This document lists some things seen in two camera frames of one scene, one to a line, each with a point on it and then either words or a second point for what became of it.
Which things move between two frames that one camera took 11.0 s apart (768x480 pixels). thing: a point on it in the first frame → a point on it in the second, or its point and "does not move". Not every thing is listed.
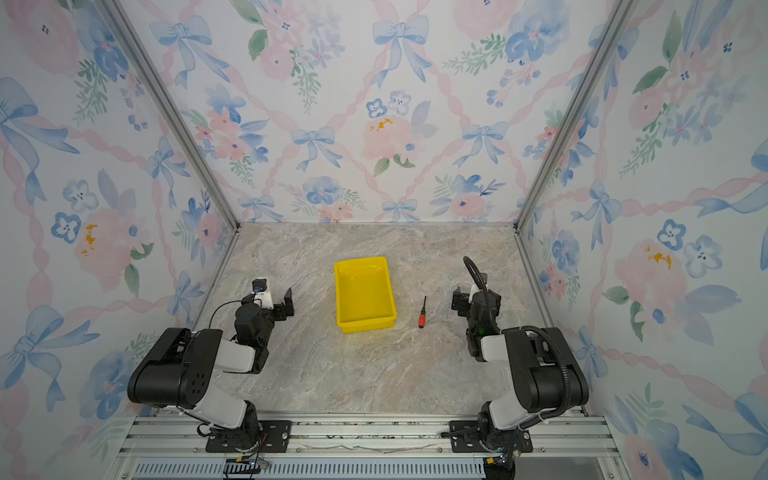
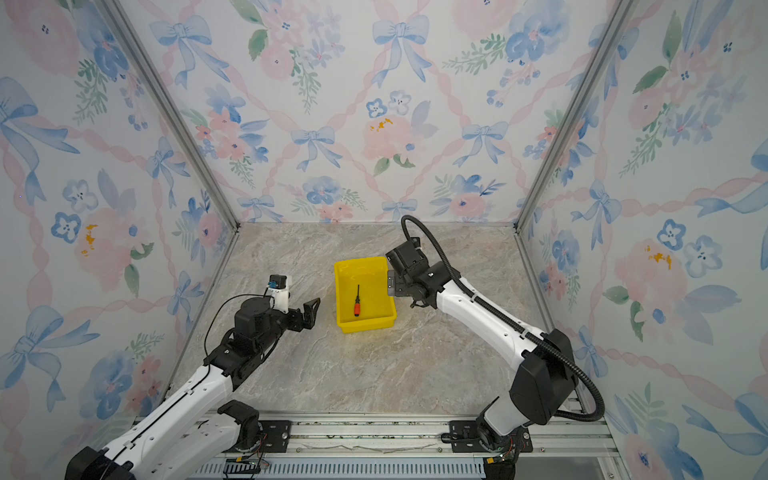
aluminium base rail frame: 175,448 does not move
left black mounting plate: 270,436 does not move
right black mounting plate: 464,437 does not move
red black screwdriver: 422,319 → 357,302
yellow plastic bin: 364,295 does not move
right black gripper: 462,303 → 395,288
